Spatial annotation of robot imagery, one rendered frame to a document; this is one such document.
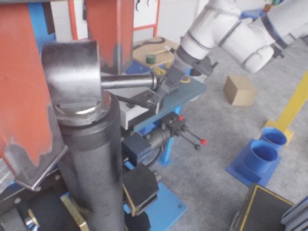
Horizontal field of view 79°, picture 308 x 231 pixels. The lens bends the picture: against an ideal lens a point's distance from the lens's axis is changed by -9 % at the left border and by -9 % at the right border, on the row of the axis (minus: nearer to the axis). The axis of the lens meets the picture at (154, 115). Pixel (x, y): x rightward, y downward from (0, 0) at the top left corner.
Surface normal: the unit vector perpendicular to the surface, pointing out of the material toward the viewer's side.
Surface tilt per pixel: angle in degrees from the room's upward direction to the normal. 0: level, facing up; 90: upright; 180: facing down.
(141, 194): 0
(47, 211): 0
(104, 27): 90
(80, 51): 25
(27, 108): 90
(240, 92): 90
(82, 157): 90
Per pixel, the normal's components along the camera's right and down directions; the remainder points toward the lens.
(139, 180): 0.09, -0.76
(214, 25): -0.47, 0.46
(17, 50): 0.95, 0.26
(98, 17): -0.30, 0.59
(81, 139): 0.28, 0.64
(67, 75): 0.26, 0.26
